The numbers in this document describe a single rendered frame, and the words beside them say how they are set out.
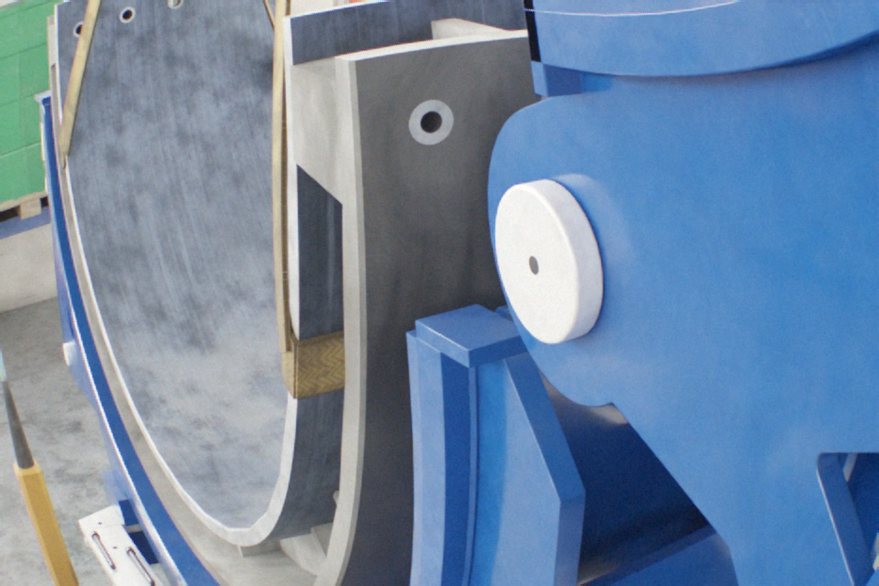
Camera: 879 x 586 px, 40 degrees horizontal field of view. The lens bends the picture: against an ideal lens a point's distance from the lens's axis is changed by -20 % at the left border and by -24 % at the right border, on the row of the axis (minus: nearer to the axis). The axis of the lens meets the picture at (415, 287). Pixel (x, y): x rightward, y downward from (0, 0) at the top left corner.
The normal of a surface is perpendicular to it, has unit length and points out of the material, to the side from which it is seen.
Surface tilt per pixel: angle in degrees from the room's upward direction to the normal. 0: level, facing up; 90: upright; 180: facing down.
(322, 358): 115
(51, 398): 0
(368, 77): 93
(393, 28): 92
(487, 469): 90
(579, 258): 73
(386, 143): 97
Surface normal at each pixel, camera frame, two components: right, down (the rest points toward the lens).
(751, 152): -0.89, 0.22
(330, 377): 0.43, 0.62
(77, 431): -0.11, -0.94
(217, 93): 0.34, -0.18
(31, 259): 0.44, 0.24
